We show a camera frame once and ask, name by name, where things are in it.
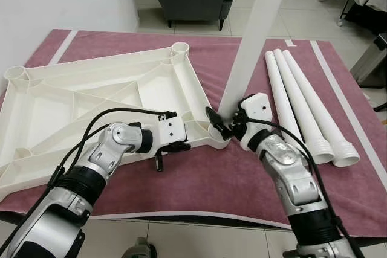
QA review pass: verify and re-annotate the white plastic table leg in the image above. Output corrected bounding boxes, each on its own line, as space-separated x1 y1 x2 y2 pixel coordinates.
264 51 303 144
272 50 335 165
281 50 362 168
216 0 295 120

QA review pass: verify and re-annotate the white plastic children table top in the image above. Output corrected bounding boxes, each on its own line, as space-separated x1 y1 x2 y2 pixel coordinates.
0 42 232 201

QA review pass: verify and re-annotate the maroon cloth with white stripes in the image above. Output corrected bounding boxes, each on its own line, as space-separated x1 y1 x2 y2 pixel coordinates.
0 28 387 239

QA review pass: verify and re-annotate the dark robot left foot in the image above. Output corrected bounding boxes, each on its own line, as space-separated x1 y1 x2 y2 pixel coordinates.
121 237 157 258

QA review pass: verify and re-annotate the steel trash bin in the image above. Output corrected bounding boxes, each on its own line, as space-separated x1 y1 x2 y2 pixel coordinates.
350 33 387 88

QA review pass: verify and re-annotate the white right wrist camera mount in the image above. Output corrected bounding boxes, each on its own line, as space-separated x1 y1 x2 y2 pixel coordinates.
240 93 271 127

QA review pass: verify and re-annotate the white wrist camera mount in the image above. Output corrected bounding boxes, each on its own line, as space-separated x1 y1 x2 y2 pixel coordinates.
240 93 271 127
156 115 188 145

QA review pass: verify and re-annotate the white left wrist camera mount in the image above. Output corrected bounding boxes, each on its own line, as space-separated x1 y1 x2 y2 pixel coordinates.
156 115 188 145

